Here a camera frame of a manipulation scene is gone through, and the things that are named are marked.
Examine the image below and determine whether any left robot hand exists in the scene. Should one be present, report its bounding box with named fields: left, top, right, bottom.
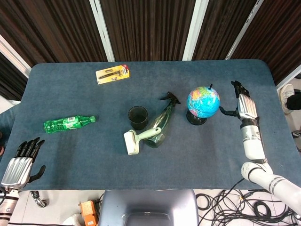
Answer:
left=0, top=137, right=47, bottom=190

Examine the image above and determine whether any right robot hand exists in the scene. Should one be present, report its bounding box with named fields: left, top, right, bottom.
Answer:
left=219, top=80, right=259, bottom=121

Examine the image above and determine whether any blue desk globe black stand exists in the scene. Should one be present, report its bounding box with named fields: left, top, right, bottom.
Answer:
left=186, top=83, right=221, bottom=126

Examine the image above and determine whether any chrome caster leg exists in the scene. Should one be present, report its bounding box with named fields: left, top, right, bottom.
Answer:
left=30, top=190, right=49, bottom=208

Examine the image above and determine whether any white sneaker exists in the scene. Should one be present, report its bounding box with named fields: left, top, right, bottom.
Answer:
left=279, top=84, right=295, bottom=115

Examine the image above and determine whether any green plastic soda bottle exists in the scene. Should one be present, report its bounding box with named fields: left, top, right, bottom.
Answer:
left=43, top=115, right=96, bottom=135

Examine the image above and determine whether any blue table cloth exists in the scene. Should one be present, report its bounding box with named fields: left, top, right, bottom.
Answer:
left=0, top=59, right=291, bottom=191

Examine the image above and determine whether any orange box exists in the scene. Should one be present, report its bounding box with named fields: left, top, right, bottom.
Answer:
left=79, top=200, right=98, bottom=226

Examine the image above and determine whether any clear green spray bottle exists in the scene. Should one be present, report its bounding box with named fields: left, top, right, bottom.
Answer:
left=143, top=91, right=182, bottom=149

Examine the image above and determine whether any black mesh pen cup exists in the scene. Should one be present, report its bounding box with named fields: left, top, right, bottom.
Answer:
left=128, top=105, right=149, bottom=130

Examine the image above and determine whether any white lint roller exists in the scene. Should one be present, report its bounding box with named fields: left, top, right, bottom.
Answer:
left=123, top=127, right=162, bottom=156

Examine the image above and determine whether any grey robot torso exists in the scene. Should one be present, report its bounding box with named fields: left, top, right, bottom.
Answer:
left=98, top=189, right=199, bottom=226

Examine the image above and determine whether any yellow carded utility knife pack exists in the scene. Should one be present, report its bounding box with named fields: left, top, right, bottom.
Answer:
left=95, top=65, right=131, bottom=86

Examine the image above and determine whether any black cable tangle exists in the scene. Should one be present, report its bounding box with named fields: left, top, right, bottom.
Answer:
left=196, top=178, right=301, bottom=226

